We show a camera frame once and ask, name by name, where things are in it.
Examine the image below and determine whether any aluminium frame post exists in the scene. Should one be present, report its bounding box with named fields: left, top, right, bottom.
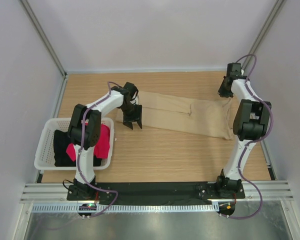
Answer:
left=239, top=0, right=288, bottom=75
left=18, top=0, right=67, bottom=78

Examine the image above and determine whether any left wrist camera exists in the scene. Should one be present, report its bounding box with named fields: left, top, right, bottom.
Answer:
left=123, top=82, right=139, bottom=101

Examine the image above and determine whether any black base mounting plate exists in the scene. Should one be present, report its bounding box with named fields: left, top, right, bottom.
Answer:
left=66, top=181, right=246, bottom=206

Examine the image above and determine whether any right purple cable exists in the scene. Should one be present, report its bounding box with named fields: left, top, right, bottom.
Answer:
left=224, top=54, right=275, bottom=221

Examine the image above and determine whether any white plastic laundry basket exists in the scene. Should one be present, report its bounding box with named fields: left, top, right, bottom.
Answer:
left=34, top=117, right=115, bottom=171

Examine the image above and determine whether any purple cable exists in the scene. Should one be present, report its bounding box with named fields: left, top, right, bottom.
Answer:
left=224, top=54, right=275, bottom=221
left=47, top=80, right=120, bottom=231

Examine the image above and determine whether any right aluminium frame post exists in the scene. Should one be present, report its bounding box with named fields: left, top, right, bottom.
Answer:
left=239, top=0, right=288, bottom=75

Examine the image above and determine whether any pink t shirt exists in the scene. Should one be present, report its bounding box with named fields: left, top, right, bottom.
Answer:
left=66, top=124, right=110, bottom=162

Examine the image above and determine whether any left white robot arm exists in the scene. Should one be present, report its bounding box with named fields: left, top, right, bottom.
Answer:
left=67, top=82, right=143, bottom=201

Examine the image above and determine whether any black t shirt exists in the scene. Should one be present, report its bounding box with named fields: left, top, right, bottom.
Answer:
left=53, top=130, right=108, bottom=167

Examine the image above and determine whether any left aluminium frame post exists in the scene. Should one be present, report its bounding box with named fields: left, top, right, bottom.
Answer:
left=18, top=0, right=67, bottom=78

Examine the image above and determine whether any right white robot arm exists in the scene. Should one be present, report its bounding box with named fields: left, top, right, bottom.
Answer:
left=215, top=76, right=274, bottom=198

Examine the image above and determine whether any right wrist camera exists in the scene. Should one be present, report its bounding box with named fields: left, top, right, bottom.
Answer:
left=226, top=62, right=243, bottom=80

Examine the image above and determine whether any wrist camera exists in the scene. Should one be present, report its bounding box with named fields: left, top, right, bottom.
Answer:
left=226, top=62, right=243, bottom=80
left=123, top=82, right=139, bottom=101

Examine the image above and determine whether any beige t shirt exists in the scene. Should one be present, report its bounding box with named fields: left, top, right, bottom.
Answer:
left=114, top=90, right=235, bottom=141

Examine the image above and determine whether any white slotted cable duct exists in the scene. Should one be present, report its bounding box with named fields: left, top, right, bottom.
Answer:
left=31, top=202, right=219, bottom=214

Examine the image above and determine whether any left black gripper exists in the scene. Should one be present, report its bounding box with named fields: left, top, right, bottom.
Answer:
left=119, top=103, right=142, bottom=130

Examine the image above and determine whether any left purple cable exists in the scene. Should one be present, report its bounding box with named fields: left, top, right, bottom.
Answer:
left=47, top=80, right=120, bottom=231

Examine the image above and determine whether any aluminium front rail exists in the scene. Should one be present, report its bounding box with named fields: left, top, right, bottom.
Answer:
left=20, top=180, right=294, bottom=203

